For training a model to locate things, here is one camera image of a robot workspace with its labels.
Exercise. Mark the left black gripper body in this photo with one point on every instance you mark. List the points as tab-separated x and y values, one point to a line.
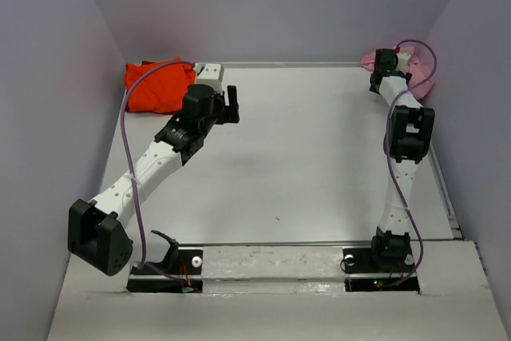
216	117

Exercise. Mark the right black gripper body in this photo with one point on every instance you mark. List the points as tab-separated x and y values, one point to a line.
372	89

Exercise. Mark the pink t shirt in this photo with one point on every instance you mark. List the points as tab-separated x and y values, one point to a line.
420	72

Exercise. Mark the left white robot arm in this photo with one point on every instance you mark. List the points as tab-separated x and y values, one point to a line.
97	228

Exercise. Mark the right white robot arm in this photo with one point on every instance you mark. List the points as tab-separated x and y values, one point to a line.
406	142

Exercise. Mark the folded orange t shirt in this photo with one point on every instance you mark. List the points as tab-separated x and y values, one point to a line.
169	85

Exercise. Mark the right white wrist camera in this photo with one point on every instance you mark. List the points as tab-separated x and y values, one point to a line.
404	56

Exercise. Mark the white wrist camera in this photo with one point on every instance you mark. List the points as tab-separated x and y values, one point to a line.
212	75
404	56

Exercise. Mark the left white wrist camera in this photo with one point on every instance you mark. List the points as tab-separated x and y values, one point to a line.
212	75

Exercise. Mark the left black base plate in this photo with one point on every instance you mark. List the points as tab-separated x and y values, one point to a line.
182	276

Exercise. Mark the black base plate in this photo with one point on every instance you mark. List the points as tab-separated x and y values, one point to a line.
362	274
182	276

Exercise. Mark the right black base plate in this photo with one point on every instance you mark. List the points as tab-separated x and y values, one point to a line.
362	274

